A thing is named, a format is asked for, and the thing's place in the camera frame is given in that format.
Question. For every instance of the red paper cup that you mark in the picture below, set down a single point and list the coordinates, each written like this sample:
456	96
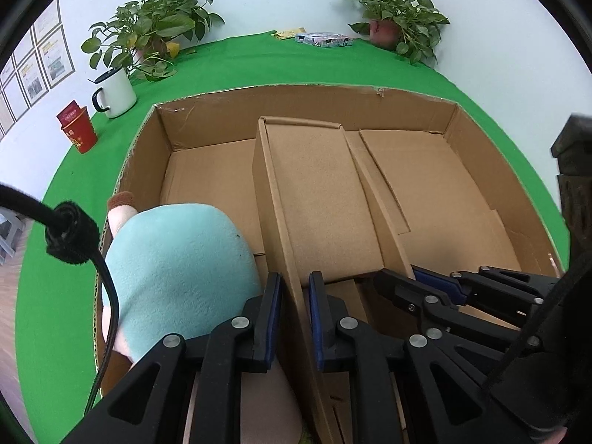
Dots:
76	125

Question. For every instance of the right potted green plant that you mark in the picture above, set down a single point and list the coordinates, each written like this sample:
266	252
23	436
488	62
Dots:
409	28

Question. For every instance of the left potted green plant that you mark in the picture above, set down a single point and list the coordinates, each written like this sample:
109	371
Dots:
141	37

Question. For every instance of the pink teal plush toy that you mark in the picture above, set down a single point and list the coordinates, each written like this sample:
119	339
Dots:
182	269

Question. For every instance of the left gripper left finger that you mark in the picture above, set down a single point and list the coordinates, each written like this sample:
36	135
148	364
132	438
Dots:
189	390

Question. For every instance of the large open cardboard box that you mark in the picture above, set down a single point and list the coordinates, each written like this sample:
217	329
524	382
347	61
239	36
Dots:
458	203

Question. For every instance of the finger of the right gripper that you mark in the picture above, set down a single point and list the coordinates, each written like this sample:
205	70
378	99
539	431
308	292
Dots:
439	356
507	295

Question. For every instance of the potted green plant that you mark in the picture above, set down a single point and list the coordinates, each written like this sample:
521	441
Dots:
141	37
409	28

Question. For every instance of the colourful packet on table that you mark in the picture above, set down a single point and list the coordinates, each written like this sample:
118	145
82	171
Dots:
323	40

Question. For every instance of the grey plastic stool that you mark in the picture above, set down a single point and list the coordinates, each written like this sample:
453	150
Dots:
11	230

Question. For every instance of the framed certificates on wall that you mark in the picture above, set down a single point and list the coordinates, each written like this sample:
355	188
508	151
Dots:
40	61

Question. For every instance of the yellow packet on table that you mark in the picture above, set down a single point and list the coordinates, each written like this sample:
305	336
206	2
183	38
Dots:
288	34

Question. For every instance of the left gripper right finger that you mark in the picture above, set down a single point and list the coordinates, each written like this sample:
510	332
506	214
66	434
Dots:
344	344

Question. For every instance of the green cloth table cover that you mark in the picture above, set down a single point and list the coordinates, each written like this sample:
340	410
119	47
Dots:
54	347

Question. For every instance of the white enamel mug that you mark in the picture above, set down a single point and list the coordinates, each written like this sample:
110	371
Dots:
114	94

